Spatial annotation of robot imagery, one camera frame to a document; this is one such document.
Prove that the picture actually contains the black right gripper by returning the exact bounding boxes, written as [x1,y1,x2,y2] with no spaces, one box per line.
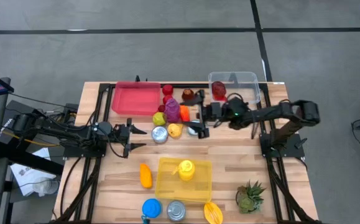
[179,90,229,139]

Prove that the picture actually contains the yellow translucent plastic tray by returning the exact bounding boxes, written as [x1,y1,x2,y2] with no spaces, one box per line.
[154,157,213,203]

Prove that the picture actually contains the green labelled tuna can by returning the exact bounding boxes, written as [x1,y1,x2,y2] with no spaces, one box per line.
[166,200,187,222]

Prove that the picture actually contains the silver tin can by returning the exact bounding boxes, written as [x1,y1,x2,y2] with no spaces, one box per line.
[187,119,201,137]
[150,126,169,144]

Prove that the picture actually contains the red plastic tray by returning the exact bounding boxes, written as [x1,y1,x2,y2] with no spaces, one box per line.
[111,81,162,116]

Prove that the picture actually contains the yellow toy pear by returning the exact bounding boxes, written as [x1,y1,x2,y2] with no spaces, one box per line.
[167,123,183,138]

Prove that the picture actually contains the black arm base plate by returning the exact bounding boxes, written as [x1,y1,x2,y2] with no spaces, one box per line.
[259,133,305,159]
[63,143,108,159]

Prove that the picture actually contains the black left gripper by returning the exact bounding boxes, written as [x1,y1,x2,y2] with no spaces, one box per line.
[113,117,148,159]

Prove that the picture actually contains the dark red toy fruit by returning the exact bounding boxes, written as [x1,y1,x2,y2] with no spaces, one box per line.
[211,81,227,98]

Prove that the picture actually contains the yellow plastic bottle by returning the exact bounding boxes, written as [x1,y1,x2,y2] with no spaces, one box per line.
[172,159,196,182]

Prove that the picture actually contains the clear plastic container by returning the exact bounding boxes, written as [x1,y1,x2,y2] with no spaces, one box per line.
[207,71,261,105]

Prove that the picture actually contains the green toy pear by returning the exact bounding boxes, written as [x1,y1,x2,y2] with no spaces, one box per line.
[152,111,167,127]

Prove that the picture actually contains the black power strip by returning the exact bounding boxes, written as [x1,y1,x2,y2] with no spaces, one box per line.
[62,103,80,125]

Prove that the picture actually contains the blue plastic bottle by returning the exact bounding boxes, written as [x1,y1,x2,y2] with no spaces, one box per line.
[141,198,163,224]

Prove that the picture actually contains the clear plastic cup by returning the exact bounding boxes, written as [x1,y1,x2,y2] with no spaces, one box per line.
[32,177,60,197]

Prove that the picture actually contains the black aluminium table frame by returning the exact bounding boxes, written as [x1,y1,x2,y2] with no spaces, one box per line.
[52,81,323,224]

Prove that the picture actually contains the white paper sheets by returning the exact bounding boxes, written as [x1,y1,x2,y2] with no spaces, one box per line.
[10,147,58,197]

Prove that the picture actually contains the dark brown-red toy fruit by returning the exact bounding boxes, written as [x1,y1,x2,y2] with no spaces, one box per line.
[182,88,195,102]

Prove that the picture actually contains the thick black cable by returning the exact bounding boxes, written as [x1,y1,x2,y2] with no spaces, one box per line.
[59,156,84,218]

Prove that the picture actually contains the black equipment stand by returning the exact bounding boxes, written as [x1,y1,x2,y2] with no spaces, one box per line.
[0,99,65,175]

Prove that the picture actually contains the small green succulent plant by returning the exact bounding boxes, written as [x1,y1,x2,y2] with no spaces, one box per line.
[236,180,267,215]

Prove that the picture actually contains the orange toy mango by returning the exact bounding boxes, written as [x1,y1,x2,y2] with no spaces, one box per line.
[139,163,154,189]

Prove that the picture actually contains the purple plastic bottle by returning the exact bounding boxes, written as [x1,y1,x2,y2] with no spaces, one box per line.
[164,98,181,123]

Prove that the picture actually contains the yellow cable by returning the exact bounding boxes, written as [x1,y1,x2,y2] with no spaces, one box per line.
[0,129,60,147]

